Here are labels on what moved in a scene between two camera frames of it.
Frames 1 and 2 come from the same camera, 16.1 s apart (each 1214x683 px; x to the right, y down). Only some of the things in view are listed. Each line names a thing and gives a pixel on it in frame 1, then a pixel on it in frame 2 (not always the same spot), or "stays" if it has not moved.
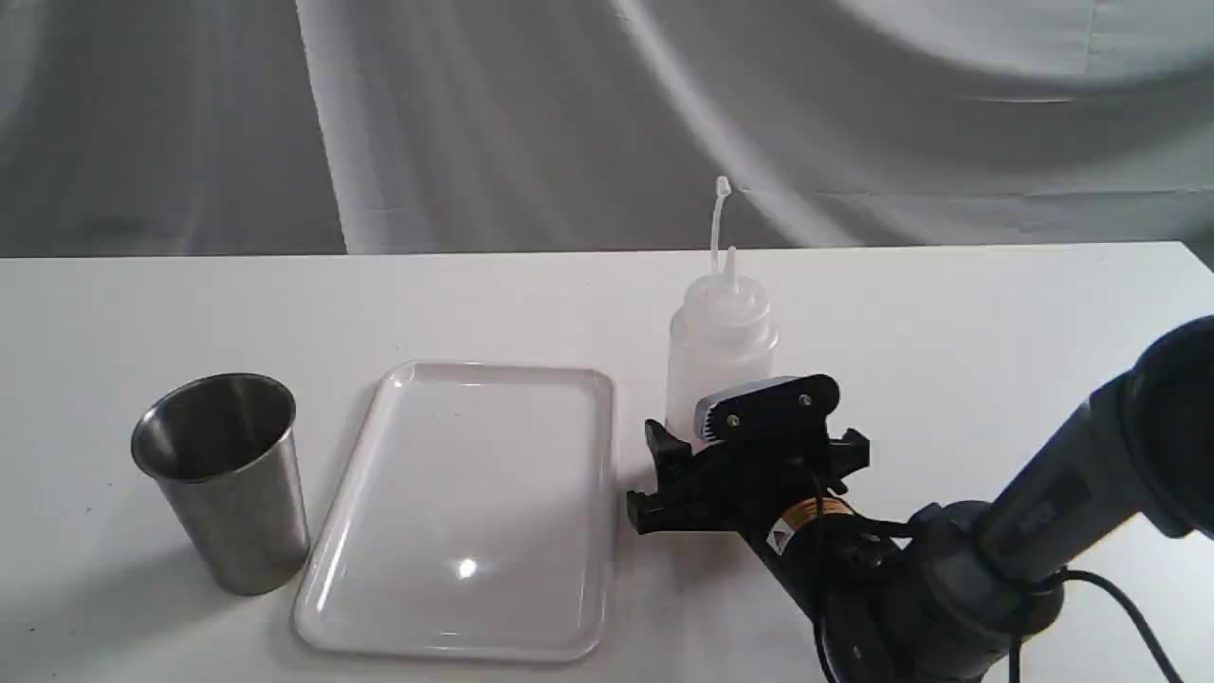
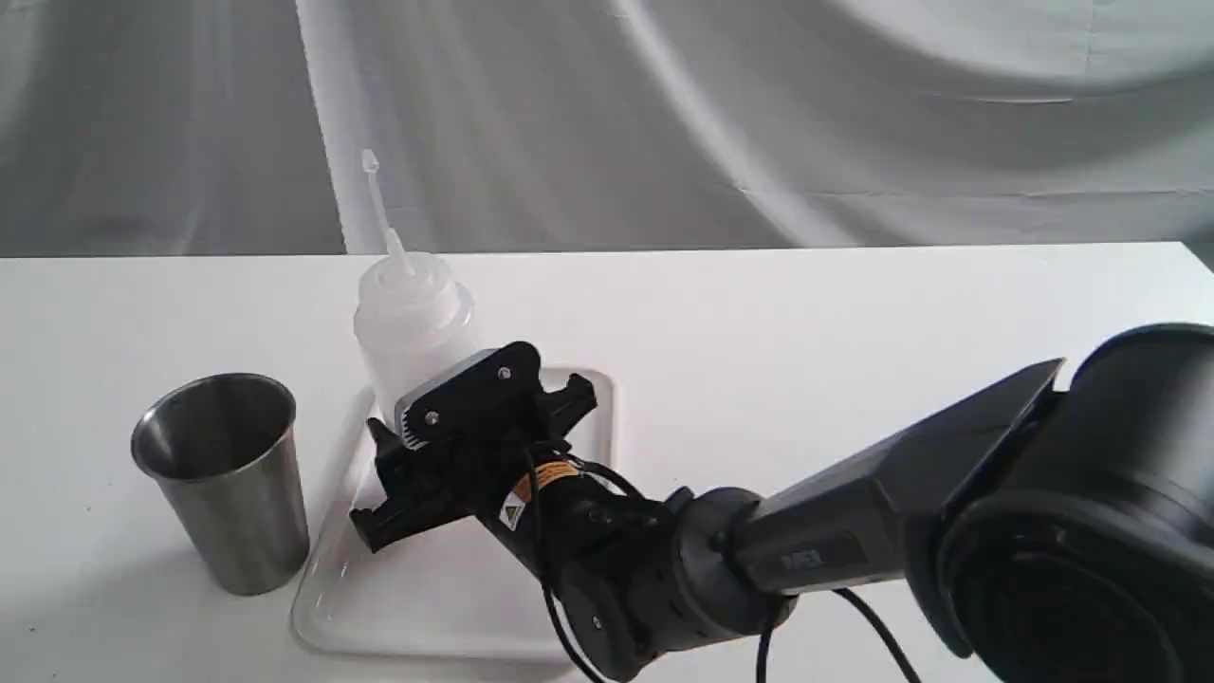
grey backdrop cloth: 243,127 stays
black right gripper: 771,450 to 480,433
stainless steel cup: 227,446 stays
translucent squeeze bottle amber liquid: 723,335 to 409,325
